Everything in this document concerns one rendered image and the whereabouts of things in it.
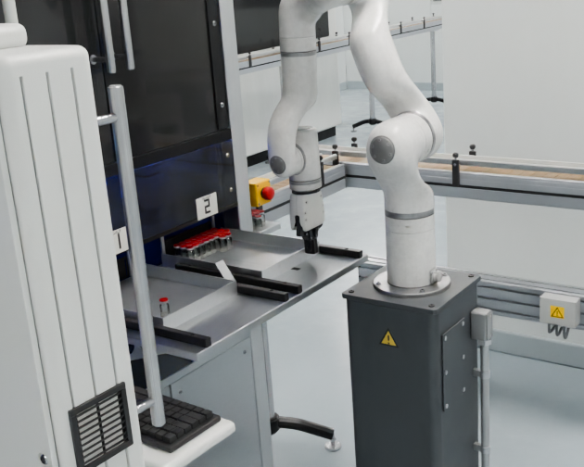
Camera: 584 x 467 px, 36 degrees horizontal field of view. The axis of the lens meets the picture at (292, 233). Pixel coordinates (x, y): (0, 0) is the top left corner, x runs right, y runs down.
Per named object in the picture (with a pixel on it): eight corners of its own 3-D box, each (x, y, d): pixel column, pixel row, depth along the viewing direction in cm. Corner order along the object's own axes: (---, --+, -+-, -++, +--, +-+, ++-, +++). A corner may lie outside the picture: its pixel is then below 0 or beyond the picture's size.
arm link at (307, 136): (307, 183, 223) (327, 174, 230) (302, 132, 220) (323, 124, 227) (280, 181, 228) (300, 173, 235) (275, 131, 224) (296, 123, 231)
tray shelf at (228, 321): (47, 322, 212) (45, 315, 212) (231, 239, 266) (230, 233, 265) (197, 361, 185) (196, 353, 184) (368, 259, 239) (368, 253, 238)
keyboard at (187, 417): (33, 402, 185) (31, 391, 184) (85, 375, 195) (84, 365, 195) (171, 454, 161) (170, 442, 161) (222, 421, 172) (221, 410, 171)
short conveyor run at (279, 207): (231, 243, 268) (226, 193, 264) (192, 237, 277) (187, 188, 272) (349, 188, 321) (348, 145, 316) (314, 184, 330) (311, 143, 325)
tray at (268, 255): (162, 266, 240) (160, 253, 239) (222, 238, 261) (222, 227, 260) (262, 283, 221) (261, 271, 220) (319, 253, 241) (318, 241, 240)
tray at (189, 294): (62, 308, 216) (59, 294, 214) (137, 273, 235) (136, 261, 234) (164, 333, 196) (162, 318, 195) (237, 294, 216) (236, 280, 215)
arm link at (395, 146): (443, 208, 215) (440, 110, 208) (407, 229, 201) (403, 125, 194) (399, 203, 222) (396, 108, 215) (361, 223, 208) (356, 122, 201)
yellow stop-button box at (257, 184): (238, 205, 265) (236, 182, 263) (253, 199, 270) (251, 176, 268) (259, 208, 261) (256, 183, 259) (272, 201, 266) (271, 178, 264)
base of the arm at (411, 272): (463, 277, 222) (463, 206, 216) (428, 303, 207) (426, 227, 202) (396, 267, 232) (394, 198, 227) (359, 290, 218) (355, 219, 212)
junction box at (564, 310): (539, 322, 291) (539, 296, 288) (544, 317, 295) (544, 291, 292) (575, 328, 284) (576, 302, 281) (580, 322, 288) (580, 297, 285)
